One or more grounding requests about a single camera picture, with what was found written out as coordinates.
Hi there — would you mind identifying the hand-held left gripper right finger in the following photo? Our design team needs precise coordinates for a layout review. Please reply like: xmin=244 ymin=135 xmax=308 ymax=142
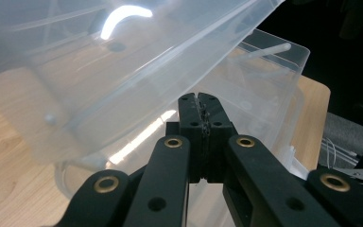
xmin=198 ymin=92 xmax=238 ymax=184

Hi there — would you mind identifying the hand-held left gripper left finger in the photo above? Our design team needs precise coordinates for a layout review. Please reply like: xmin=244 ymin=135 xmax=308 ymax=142
xmin=165 ymin=92 xmax=207 ymax=184

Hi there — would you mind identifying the clear plastic storage box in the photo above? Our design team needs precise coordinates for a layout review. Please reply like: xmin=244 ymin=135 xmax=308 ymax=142
xmin=54 ymin=27 xmax=312 ymax=227

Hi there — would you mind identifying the white plastic handle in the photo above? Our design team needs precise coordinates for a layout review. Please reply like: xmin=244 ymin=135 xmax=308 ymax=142
xmin=227 ymin=42 xmax=293 ymax=63

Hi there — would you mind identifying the clear plastic box lid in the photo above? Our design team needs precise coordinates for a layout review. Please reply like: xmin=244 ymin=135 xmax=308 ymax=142
xmin=0 ymin=0 xmax=286 ymax=166

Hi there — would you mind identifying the white cable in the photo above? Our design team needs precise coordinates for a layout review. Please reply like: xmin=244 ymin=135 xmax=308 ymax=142
xmin=320 ymin=137 xmax=362 ymax=169

